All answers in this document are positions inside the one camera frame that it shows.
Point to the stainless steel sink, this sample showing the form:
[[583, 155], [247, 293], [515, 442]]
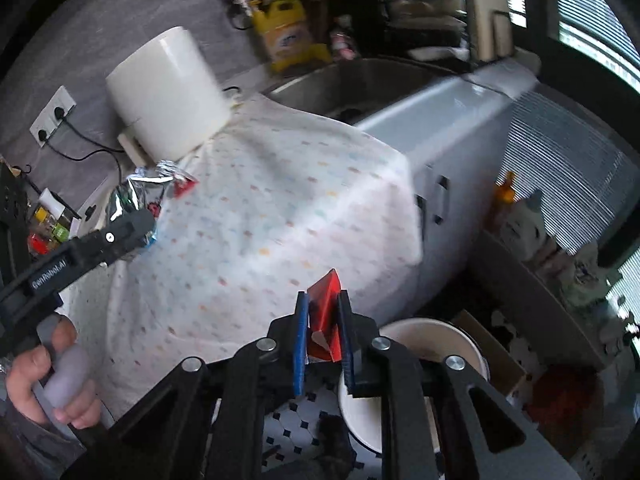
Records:
[[352, 90]]

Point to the white trash bin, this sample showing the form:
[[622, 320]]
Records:
[[366, 419]]

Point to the yellow detergent jug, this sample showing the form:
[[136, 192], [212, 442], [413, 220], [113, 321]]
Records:
[[283, 27]]

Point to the silver foil snack bag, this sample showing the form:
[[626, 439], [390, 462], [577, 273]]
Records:
[[134, 206]]

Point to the red white wrapper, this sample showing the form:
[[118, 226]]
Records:
[[323, 342]]

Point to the dotted white tablecloth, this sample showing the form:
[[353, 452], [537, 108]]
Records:
[[281, 198]]

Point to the left hand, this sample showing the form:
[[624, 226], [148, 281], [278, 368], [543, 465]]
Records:
[[50, 383]]

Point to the cardboard box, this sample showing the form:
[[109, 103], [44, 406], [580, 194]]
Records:
[[504, 373]]

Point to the orange soap bottle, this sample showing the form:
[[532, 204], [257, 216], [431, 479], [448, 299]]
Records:
[[504, 197]]

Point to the wooden cutting board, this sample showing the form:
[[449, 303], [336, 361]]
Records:
[[491, 30]]

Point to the white air fryer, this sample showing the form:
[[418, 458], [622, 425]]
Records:
[[168, 95]]

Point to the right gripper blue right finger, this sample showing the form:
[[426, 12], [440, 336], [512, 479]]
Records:
[[347, 338]]

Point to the white wall socket panel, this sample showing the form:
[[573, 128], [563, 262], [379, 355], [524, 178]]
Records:
[[50, 117]]

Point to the grey cabinet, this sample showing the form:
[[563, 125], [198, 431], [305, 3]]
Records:
[[454, 134]]

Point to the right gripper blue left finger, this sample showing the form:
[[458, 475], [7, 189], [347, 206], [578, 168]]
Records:
[[299, 351]]

